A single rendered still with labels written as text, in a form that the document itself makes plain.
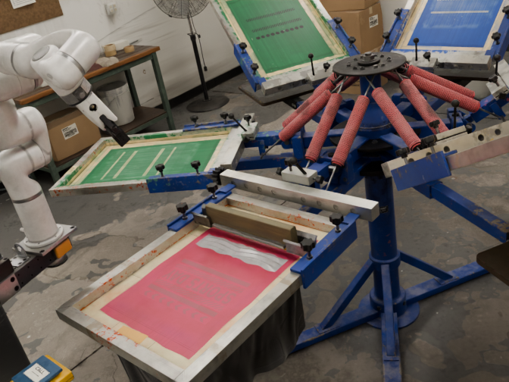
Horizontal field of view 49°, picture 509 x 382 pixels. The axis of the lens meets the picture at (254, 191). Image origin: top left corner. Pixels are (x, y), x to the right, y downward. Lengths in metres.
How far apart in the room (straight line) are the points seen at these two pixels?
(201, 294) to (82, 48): 0.81
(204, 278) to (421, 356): 1.32
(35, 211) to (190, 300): 0.55
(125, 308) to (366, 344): 1.42
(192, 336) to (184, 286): 0.24
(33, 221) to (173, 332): 0.57
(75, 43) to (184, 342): 0.82
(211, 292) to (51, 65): 0.82
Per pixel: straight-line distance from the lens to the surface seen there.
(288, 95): 3.26
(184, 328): 1.63
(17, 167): 1.79
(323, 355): 2.81
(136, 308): 1.77
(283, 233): 1.77
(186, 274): 1.83
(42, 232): 1.88
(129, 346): 1.58
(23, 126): 1.75
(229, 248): 1.89
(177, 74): 6.65
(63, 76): 1.29
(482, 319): 2.99
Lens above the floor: 1.98
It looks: 27 degrees down
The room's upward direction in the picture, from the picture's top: 11 degrees counter-clockwise
